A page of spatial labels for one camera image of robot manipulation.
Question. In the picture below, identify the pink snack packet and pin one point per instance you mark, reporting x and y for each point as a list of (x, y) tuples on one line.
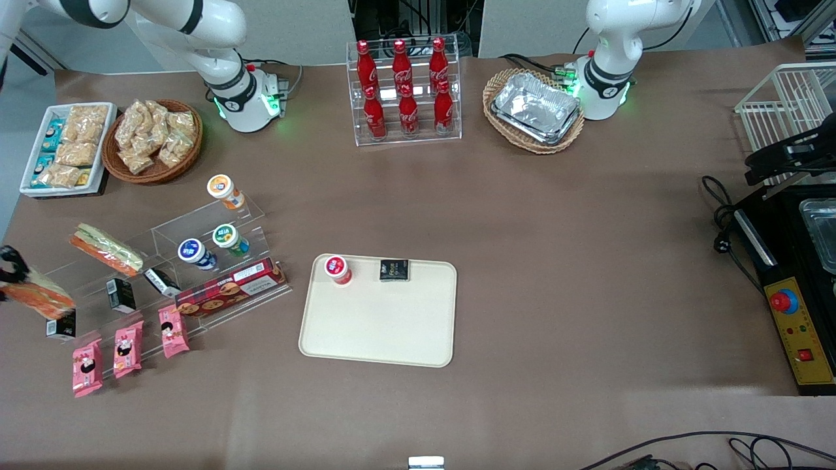
[(128, 349), (87, 369), (174, 331)]

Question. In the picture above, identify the orange lid cup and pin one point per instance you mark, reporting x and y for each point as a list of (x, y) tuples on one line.
[(222, 188)]

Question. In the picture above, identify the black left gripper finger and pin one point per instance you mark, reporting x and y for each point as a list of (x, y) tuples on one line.
[(14, 279)]

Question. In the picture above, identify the beige plastic tray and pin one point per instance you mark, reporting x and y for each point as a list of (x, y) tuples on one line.
[(379, 326)]

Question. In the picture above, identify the green lid cup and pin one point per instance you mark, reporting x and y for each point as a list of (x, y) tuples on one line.
[(227, 236)]

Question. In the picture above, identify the light wicker basket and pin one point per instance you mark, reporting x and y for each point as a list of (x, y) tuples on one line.
[(535, 147)]

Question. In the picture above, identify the red plaid cookie box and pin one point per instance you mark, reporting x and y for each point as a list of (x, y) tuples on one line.
[(228, 288)]

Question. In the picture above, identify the black sealing machine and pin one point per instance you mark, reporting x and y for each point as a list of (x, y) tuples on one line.
[(777, 248)]

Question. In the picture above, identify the small black box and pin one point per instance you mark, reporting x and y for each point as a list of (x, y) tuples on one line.
[(63, 326), (160, 281), (121, 295)]

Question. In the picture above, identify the clear acrylic bottle rack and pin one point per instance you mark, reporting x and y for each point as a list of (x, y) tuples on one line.
[(421, 138)]

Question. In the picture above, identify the red emergency button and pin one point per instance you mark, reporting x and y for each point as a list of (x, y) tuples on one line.
[(783, 301)]

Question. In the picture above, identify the aluminium foil tray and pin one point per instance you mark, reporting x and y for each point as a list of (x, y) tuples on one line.
[(535, 108)]

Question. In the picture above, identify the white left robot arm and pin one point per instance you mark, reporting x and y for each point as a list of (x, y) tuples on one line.
[(614, 39)]

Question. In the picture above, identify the black snack packet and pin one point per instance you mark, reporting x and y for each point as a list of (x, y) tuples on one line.
[(394, 269)]

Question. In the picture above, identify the clear bag of crackers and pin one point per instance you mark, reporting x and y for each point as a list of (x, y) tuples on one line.
[(157, 119), (136, 160), (175, 149), (130, 124), (181, 122)]

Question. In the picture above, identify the white rectangular bin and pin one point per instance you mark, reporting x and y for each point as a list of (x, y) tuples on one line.
[(32, 150)]

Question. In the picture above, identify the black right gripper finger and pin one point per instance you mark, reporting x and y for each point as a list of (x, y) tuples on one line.
[(12, 257)]

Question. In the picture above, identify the clear acrylic step stand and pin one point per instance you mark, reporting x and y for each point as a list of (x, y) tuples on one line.
[(196, 225)]

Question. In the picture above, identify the clear bag of rice crisps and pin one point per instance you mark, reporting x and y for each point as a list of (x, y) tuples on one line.
[(59, 176), (76, 154), (86, 123)]

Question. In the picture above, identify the triangle sandwich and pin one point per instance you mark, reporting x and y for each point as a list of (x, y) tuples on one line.
[(46, 299), (108, 249)]

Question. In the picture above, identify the steel machine tray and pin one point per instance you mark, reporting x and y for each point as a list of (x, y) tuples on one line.
[(821, 232)]

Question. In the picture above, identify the red lid cup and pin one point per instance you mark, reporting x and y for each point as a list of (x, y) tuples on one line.
[(337, 268)]

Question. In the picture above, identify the yellow control panel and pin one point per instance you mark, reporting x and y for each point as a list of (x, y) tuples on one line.
[(806, 339)]

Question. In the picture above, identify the blue snack packet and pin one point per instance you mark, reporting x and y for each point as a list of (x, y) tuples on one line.
[(38, 181), (52, 136), (44, 163)]

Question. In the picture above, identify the red cola bottle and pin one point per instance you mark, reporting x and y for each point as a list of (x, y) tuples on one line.
[(409, 112), (443, 108), (366, 65), (401, 65), (375, 114), (438, 62)]

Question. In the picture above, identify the brown wicker basket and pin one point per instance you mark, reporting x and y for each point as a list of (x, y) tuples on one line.
[(157, 175)]

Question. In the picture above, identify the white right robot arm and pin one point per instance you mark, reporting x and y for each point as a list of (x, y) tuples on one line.
[(225, 62)]

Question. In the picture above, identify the blue lid cup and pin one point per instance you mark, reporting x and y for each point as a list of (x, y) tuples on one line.
[(192, 251)]

